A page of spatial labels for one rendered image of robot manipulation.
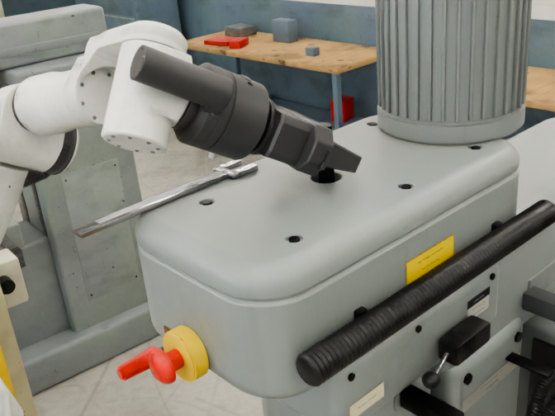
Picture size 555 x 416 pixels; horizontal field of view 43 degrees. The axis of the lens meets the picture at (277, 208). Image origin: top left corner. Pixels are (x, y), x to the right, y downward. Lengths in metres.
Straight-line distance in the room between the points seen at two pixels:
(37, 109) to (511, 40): 0.57
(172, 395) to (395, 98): 2.80
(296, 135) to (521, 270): 0.46
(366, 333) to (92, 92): 0.38
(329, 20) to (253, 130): 5.99
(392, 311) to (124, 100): 0.34
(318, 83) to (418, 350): 6.16
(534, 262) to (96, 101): 0.67
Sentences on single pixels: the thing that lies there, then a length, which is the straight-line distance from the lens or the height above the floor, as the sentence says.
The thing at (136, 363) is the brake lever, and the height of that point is 1.71.
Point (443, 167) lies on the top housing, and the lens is 0.86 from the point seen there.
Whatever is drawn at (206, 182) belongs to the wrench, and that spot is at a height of 1.90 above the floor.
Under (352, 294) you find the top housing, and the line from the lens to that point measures 0.73.
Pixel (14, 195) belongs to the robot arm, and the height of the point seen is 1.88.
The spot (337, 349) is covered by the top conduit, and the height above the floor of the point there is 1.80.
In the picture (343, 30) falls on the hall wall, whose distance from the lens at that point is 6.60.
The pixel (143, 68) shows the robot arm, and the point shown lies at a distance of 0.66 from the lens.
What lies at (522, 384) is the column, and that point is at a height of 1.40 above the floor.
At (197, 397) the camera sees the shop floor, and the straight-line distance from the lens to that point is 3.54.
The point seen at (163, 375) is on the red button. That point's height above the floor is 1.76.
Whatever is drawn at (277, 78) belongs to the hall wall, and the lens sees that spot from 7.39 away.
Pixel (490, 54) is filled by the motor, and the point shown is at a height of 2.00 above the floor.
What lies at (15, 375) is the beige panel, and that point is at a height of 0.66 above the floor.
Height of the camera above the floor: 2.21
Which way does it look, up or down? 25 degrees down
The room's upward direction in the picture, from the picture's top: 5 degrees counter-clockwise
